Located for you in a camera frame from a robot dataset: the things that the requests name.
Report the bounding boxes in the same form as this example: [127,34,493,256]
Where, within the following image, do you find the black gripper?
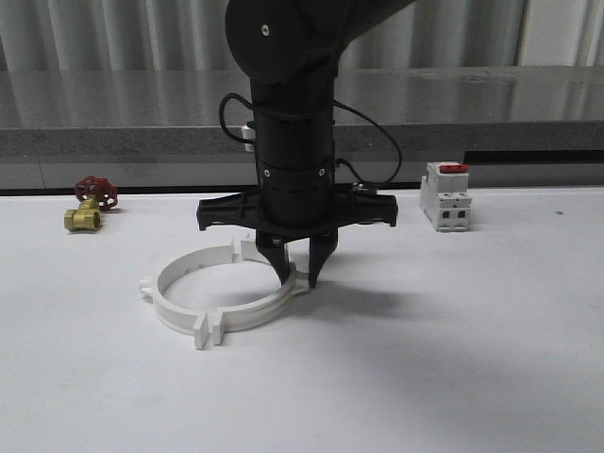
[196,163,397,288]

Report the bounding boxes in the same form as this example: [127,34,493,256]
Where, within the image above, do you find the white half pipe clamp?
[206,238,310,345]
[139,242,240,350]

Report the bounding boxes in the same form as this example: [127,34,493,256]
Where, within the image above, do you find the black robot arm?
[197,1,404,285]

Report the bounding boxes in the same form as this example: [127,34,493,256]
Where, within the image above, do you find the grey stone counter ledge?
[1,66,603,193]

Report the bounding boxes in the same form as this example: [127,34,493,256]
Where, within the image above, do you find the brass valve red handwheel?
[63,176,118,231]

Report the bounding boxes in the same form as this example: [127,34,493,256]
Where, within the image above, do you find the white pleated curtain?
[1,1,603,72]

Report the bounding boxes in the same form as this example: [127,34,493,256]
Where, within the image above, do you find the white circuit breaker red switch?
[420,161,472,232]

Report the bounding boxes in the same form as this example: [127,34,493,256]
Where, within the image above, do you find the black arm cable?
[218,92,403,188]

